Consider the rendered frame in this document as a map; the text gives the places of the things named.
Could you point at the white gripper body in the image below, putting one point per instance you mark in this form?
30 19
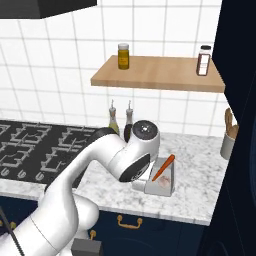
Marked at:
138 185

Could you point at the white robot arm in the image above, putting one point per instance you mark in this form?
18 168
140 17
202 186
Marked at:
60 186

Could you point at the pale garlic bulb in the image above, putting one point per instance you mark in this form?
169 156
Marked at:
164 181

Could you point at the orange carrot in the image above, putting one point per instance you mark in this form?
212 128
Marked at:
164 167

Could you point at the navy drawer front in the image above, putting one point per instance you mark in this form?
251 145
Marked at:
156 238

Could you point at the dark vinegar bottle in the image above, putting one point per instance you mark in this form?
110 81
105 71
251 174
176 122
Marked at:
128 123

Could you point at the gold cupboard knob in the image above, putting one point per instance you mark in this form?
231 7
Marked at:
93 234
12 225

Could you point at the olive oil bottle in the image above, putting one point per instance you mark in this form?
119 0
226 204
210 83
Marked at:
113 121

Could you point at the white utensil pot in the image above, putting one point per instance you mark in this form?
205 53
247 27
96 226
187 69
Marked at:
227 146

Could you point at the black gas hob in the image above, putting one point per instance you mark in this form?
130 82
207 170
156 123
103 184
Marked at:
36 146

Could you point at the wooden spoon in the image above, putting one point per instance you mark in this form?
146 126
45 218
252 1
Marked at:
228 118
234 131

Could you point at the dark navy fridge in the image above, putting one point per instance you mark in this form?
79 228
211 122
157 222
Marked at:
236 133

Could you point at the navy cupboard door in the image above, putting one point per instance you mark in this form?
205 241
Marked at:
16 208

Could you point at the yellow spice jar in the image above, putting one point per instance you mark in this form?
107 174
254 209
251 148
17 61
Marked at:
123 56

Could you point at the brown jar with black lid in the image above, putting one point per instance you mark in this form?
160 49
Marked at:
203 61

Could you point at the dark range hood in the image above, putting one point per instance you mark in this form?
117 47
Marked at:
43 7

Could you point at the wooden wall shelf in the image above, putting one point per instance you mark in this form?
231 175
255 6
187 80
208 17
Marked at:
160 73

